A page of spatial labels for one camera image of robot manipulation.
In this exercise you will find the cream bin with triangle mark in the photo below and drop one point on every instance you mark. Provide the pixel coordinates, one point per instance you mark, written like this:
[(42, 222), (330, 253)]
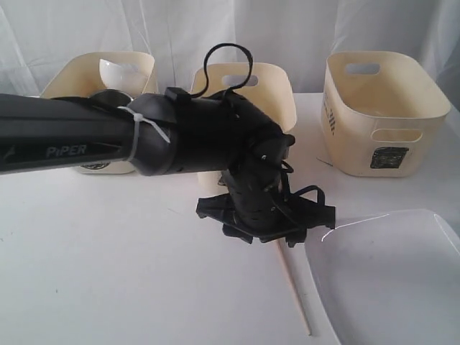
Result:
[(272, 93)]

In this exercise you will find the white square plate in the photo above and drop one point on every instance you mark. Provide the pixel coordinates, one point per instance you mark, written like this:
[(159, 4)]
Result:
[(388, 278)]

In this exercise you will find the steel mug with wire handle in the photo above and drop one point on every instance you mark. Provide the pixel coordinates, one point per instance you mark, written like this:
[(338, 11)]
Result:
[(112, 97)]

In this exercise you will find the cream bin with square mark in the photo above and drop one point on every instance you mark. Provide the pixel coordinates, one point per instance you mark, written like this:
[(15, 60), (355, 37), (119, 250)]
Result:
[(380, 114)]

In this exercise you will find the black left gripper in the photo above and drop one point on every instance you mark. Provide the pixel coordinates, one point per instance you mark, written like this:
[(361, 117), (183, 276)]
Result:
[(259, 204)]

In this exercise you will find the light wooden chopstick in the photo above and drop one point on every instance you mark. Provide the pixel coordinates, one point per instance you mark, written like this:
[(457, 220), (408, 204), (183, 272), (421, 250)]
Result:
[(292, 286)]

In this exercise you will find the white zip tie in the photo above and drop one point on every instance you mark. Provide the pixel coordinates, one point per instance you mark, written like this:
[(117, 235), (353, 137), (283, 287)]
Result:
[(142, 127)]

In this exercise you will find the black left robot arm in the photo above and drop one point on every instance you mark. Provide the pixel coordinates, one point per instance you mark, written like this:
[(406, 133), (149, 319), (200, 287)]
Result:
[(174, 133)]

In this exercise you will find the white ceramic bowl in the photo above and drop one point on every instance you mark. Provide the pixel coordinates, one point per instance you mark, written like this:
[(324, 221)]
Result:
[(124, 77)]

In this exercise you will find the white backdrop curtain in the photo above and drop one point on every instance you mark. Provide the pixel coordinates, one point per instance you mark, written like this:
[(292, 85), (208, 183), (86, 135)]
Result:
[(39, 37)]

